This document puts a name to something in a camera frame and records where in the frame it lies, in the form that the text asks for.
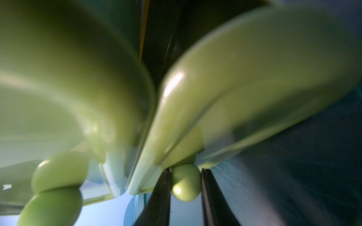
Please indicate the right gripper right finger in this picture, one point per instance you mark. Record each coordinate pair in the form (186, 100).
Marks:
(215, 209)

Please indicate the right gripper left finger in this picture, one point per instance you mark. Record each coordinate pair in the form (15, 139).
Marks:
(157, 209)

